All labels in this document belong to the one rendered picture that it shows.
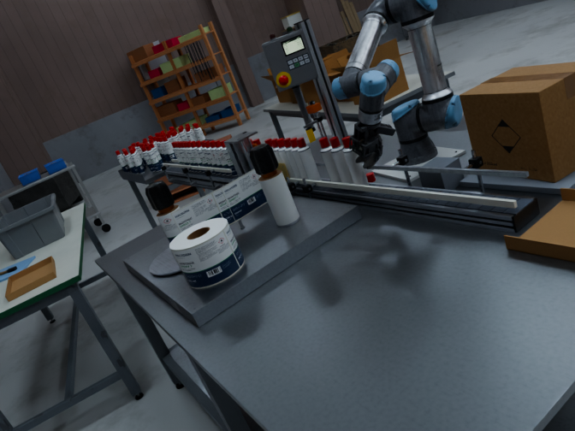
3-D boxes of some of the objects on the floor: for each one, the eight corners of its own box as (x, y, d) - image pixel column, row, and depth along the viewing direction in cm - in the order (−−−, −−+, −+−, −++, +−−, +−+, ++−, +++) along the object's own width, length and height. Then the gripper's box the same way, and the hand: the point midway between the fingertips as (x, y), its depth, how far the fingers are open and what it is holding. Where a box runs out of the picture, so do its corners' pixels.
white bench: (45, 322, 422) (-6, 243, 394) (128, 280, 440) (84, 202, 412) (14, 475, 249) (-82, 353, 222) (151, 397, 267) (78, 274, 240)
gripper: (348, 119, 157) (345, 170, 172) (369, 132, 152) (364, 183, 167) (367, 109, 160) (363, 159, 175) (388, 121, 155) (382, 172, 170)
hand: (370, 164), depth 171 cm, fingers closed
